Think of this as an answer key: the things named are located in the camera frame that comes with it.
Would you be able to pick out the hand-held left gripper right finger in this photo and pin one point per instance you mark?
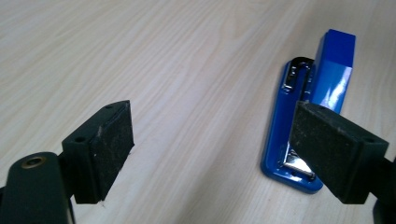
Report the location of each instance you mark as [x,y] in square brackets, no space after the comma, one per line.
[336,149]

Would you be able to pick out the blue stapler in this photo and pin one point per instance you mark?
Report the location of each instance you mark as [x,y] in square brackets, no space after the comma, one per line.
[283,124]

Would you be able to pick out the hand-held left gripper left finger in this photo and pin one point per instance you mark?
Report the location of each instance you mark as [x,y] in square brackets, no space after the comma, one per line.
[102,149]

